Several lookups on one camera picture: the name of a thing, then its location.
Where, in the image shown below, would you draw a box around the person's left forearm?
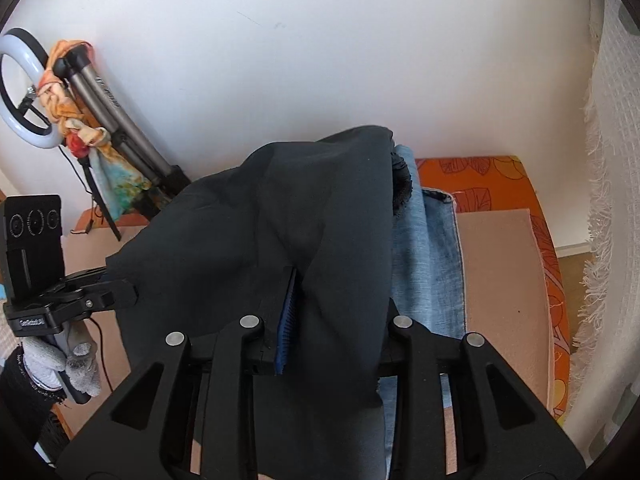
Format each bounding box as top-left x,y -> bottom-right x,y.
0,355 -> 66,466

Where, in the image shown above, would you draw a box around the folded blue jeans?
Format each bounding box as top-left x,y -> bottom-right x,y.
382,145 -> 468,411

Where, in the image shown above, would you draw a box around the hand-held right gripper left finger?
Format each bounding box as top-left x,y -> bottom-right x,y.
57,267 -> 301,480

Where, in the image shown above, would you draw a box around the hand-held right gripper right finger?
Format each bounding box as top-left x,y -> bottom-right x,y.
377,300 -> 586,480

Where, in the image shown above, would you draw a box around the white ring light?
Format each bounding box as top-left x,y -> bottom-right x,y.
0,27 -> 68,151

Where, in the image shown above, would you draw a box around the small black tripod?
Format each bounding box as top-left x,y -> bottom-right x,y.
77,157 -> 123,242

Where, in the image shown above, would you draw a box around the dark grey pants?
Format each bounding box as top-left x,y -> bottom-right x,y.
105,124 -> 413,480

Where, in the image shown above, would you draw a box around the person's left hand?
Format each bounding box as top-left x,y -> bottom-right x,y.
22,327 -> 103,396

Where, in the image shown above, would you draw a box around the folded grey black tripod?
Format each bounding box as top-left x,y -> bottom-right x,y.
52,47 -> 193,221

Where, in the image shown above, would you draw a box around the orange patterned scarf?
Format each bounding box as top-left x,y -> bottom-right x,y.
37,39 -> 151,221

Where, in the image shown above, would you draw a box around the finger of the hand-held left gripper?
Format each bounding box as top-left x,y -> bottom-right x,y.
47,267 -> 140,317

